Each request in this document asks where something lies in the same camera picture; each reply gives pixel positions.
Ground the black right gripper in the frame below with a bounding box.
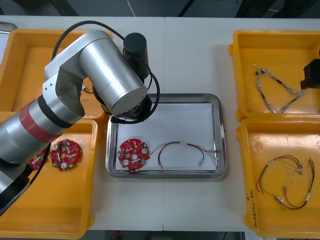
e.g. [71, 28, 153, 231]
[299, 58, 320, 90]

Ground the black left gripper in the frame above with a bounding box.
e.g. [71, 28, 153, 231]
[101, 95, 153, 121]

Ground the round red circuit board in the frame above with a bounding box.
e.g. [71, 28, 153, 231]
[117, 137, 152, 172]
[50, 138, 83, 172]
[28, 149, 49, 170]

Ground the red black green-yellow wire harness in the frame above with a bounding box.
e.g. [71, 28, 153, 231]
[149, 141, 221, 169]
[255, 154, 305, 195]
[274, 156, 316, 210]

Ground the white paper sheet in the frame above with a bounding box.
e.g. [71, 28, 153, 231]
[114, 102, 218, 173]

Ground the yellow-orange plastic bin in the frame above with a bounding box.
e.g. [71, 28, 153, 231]
[228, 29, 320, 123]
[0, 28, 116, 124]
[0, 118, 103, 238]
[235, 117, 320, 238]

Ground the spare steel tray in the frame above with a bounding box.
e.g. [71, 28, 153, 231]
[0, 21, 19, 36]

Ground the white cable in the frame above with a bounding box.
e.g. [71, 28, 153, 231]
[126, 0, 137, 17]

